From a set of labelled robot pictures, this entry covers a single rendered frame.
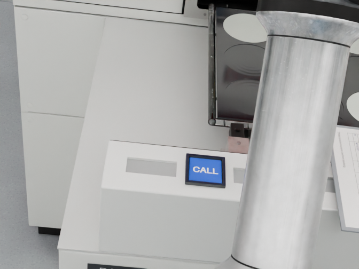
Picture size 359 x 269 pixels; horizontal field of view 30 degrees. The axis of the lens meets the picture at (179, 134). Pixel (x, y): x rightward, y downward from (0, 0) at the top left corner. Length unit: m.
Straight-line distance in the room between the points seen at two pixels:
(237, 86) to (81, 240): 0.40
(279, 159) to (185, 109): 0.59
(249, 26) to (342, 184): 0.50
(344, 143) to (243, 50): 0.34
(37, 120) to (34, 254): 0.50
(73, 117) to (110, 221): 0.74
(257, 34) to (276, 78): 0.66
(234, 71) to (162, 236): 0.38
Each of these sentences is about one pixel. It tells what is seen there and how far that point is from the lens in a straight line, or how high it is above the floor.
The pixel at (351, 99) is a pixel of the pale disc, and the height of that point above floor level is 0.90.
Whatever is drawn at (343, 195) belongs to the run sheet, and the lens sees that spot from 0.95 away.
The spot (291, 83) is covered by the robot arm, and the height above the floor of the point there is 1.23.
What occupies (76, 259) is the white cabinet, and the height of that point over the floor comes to 0.80.
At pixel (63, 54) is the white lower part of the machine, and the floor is 0.70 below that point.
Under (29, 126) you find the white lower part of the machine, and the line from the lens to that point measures 1.71.
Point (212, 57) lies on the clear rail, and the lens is 1.24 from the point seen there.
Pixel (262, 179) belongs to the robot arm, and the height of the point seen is 1.15.
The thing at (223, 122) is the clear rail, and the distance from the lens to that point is 1.11.
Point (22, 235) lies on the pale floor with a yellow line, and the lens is 2.08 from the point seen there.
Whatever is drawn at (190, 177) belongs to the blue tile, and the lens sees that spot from 0.92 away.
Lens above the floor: 1.62
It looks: 42 degrees down
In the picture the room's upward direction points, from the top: 8 degrees clockwise
